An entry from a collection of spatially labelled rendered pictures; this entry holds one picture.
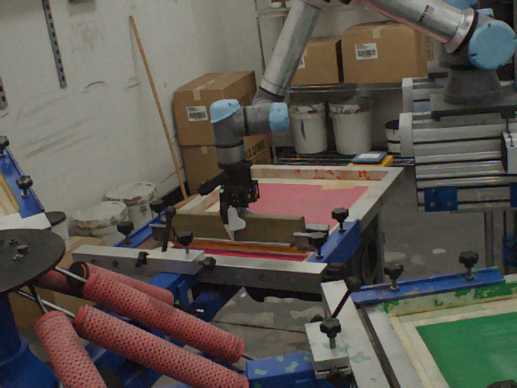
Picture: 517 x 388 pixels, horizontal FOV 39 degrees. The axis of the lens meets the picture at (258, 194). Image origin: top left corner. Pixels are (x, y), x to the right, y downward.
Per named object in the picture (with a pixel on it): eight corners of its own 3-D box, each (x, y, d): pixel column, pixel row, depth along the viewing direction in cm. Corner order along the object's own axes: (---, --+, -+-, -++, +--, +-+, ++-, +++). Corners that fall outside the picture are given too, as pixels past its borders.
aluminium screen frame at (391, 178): (243, 174, 263) (241, 164, 261) (405, 178, 237) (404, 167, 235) (111, 271, 197) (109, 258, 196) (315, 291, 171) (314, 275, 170)
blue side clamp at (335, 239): (344, 242, 198) (341, 217, 196) (361, 242, 196) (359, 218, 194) (301, 293, 173) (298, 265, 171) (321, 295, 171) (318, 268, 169)
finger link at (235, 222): (244, 243, 191) (242, 209, 189) (224, 242, 193) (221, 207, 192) (249, 241, 193) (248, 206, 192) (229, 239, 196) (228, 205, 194)
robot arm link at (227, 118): (241, 102, 181) (207, 107, 181) (247, 145, 184) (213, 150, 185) (241, 96, 188) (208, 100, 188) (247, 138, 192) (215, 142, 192)
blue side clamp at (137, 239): (169, 230, 223) (165, 209, 221) (183, 231, 221) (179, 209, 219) (110, 274, 198) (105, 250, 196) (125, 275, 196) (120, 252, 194)
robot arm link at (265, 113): (285, 95, 192) (243, 100, 192) (287, 105, 181) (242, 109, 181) (288, 125, 194) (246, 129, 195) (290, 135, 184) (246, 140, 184)
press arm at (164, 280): (176, 279, 177) (173, 261, 176) (198, 282, 175) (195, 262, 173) (135, 315, 163) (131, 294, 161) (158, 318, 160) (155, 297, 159)
